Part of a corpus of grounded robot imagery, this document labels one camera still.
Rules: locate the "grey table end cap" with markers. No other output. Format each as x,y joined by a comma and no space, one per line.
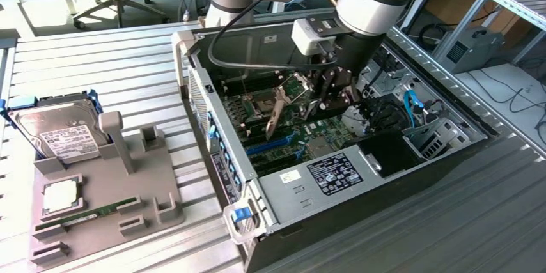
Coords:
9,41

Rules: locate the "green motherboard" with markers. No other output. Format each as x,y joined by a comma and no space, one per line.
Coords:
325,129

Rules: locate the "black RAM slot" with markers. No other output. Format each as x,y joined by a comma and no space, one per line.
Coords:
252,80

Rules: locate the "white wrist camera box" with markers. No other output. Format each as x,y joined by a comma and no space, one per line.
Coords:
308,41

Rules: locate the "black plastic fan shroud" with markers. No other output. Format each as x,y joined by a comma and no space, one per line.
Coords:
384,154

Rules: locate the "green RAM stick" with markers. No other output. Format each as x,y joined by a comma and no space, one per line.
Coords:
108,208

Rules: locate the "metal socket cover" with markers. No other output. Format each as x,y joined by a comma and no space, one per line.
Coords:
294,87

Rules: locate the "blue case latch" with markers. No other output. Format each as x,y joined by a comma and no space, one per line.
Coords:
242,215

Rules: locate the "black installed RAM stick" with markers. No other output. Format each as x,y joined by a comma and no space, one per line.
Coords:
256,127

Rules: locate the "silver chipset heatsink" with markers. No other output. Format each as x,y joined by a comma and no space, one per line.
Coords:
320,147

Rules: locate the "grey power supply unit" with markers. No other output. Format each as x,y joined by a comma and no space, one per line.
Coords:
298,196

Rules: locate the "hard disk with blue carrier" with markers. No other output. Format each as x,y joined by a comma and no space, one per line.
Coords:
56,122

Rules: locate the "open black PC case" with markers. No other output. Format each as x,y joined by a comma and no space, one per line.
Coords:
325,241

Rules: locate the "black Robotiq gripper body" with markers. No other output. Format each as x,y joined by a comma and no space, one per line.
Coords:
359,50

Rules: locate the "metal disk bay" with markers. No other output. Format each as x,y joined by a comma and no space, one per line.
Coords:
431,145

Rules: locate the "aluminium slat table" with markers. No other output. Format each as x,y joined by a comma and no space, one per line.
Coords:
516,1

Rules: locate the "blue expansion slot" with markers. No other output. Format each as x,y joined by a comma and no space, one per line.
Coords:
266,147

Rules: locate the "grey office chair base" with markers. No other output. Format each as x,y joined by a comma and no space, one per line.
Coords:
117,2

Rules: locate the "silver CPU chip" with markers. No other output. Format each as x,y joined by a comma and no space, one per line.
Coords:
62,198

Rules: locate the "grey plastic parts rack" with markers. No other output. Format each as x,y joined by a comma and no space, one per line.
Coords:
116,183

